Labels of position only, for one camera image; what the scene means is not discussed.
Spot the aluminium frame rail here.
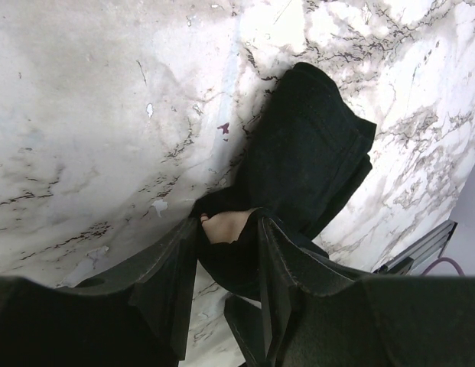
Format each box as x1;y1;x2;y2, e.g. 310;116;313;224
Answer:
374;219;457;275

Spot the black garment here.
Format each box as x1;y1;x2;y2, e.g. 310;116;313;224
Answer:
191;62;376;300

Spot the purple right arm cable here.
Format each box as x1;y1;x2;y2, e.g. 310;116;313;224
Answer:
422;256;466;276

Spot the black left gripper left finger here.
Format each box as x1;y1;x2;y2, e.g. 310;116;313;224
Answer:
0;219;197;366

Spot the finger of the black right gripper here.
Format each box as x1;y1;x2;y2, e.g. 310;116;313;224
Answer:
224;295;268;367

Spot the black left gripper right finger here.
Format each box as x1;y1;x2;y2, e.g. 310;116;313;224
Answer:
259;219;475;366

